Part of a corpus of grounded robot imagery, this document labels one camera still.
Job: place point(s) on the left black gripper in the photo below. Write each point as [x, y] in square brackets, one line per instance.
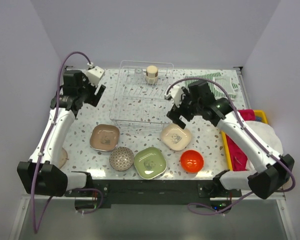
[94, 98]

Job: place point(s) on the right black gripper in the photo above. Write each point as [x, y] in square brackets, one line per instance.
[174, 114]

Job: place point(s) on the cream square panda plate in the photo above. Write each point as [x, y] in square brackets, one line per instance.
[175, 137]

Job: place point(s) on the brown square panda plate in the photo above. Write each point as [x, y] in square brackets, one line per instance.
[104, 137]

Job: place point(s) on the white wire dish rack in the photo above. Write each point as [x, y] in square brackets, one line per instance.
[138, 105]

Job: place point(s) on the clear glass cup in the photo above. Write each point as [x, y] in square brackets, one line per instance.
[138, 74]

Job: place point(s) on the cream steel-lined cup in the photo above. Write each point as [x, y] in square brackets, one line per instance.
[151, 74]

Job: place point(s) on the orange round bowl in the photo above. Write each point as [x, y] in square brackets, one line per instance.
[192, 161]

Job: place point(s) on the green square panda plate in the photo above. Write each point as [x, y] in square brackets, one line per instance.
[150, 163]

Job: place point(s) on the patterned round bowl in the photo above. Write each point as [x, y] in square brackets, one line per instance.
[121, 158]

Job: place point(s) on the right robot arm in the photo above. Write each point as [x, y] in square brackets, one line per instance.
[271, 169]

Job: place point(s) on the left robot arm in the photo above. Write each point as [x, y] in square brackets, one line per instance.
[40, 174]

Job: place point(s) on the green striped cloth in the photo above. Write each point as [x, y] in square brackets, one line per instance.
[224, 81]

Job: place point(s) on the yellow plastic bin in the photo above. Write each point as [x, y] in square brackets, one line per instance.
[226, 150]

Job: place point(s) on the magenta cloth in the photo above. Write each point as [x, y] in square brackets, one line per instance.
[237, 156]

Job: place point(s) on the white towel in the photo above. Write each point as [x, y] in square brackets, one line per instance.
[259, 143]

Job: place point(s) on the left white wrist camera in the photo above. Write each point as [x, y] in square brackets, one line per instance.
[94, 75]

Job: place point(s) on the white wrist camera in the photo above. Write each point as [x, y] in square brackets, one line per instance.
[94, 75]
[176, 94]

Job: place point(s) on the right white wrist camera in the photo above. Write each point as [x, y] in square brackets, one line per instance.
[176, 94]

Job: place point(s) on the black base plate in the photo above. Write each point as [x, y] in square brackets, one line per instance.
[152, 192]

